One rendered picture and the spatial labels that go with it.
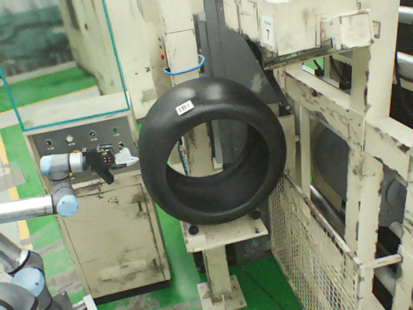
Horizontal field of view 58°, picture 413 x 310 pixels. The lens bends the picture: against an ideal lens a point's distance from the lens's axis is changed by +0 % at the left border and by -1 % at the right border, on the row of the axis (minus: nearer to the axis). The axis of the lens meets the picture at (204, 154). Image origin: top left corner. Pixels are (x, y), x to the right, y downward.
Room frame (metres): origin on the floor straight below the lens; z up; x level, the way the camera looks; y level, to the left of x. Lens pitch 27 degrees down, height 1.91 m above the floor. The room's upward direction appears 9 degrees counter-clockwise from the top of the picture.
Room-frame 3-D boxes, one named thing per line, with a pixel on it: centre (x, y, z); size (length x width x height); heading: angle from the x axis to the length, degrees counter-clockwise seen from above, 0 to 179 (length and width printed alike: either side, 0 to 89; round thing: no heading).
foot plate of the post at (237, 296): (1.73, 0.03, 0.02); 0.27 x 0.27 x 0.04; 8
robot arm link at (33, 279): (1.10, 0.74, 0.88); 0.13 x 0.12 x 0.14; 23
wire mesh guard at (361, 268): (1.29, -0.38, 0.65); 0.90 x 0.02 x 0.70; 8
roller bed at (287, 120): (1.75, -0.37, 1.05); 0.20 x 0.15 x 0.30; 8
